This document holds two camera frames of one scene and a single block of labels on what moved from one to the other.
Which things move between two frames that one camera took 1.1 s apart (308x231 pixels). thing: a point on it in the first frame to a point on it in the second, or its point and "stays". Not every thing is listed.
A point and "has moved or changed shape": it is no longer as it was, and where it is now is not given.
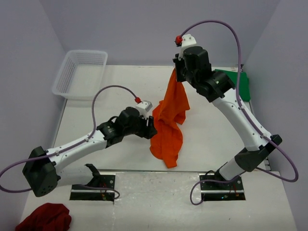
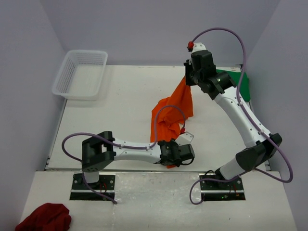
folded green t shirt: x=244 y=83 stays
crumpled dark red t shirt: x=49 y=216 stays
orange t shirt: x=167 y=145 has moved or changed shape
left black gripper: x=147 y=131 to x=172 y=143
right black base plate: x=213 y=188 stays
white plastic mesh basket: x=81 y=77 stays
